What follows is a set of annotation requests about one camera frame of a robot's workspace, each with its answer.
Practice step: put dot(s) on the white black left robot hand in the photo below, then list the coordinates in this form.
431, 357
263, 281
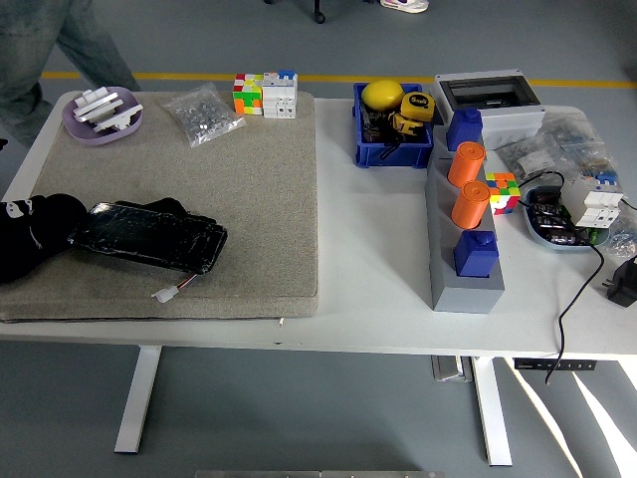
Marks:
20, 211

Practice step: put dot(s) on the black table control panel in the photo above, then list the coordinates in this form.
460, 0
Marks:
556, 364

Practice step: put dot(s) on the purple oval tray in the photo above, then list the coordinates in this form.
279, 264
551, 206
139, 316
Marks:
82, 134

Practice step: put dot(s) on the silver flat bar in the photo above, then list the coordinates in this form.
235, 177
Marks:
99, 107

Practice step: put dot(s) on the white slotted block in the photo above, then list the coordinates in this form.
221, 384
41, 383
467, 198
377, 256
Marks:
97, 94

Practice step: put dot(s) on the black padding cloth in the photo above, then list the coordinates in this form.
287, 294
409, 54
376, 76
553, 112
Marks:
166, 205

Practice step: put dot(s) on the clear bag of metal nuts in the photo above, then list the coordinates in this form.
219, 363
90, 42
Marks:
204, 117

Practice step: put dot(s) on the grey-brown mat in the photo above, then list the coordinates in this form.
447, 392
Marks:
224, 164

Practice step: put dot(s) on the white table leg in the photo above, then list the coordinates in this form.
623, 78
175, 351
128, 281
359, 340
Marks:
492, 413
137, 398

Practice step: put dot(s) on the large colourful puzzle cube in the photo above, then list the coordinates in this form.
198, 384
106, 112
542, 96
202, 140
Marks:
248, 97

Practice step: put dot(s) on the white breaker stack blue top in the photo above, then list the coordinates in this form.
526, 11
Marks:
279, 99

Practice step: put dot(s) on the black chair caster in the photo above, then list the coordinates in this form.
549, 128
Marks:
320, 17

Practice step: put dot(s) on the dark metal tool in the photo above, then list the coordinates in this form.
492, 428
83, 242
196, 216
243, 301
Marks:
374, 129

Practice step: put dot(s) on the blue plastic bin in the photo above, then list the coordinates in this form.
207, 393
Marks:
394, 155

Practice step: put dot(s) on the yellow round ball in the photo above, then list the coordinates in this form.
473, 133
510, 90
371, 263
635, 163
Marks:
383, 94

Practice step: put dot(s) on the orange cylinder peg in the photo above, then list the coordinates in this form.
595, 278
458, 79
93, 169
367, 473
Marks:
470, 206
466, 164

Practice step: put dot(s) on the blue square peg block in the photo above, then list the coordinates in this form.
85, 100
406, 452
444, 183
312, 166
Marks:
476, 256
464, 132

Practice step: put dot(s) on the long grey block holder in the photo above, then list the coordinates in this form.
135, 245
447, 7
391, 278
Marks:
466, 296

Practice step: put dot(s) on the grey metal box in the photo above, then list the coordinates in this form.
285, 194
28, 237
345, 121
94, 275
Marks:
451, 368

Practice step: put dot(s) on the small colourful puzzle cube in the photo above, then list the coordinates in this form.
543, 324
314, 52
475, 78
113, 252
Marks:
505, 196

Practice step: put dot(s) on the clear bag of grey parts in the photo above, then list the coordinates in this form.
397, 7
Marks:
531, 159

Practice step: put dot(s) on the black circuit modules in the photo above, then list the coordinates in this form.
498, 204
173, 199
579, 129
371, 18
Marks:
548, 214

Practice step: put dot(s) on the light blue oval tray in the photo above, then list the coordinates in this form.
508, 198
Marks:
548, 240

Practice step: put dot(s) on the clear bag of coloured parts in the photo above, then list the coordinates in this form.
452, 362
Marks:
578, 139

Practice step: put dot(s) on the white circuit breaker blue clips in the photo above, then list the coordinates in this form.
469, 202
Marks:
592, 204

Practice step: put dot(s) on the clear bag of metal rings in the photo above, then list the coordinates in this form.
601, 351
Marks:
625, 241

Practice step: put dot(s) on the black power adapter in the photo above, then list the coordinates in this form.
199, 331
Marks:
625, 284

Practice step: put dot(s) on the white T-shaped bracket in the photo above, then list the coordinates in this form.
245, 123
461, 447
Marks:
117, 119

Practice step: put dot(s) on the grey electrical enclosure box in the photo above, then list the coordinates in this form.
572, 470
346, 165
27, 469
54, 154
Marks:
513, 117

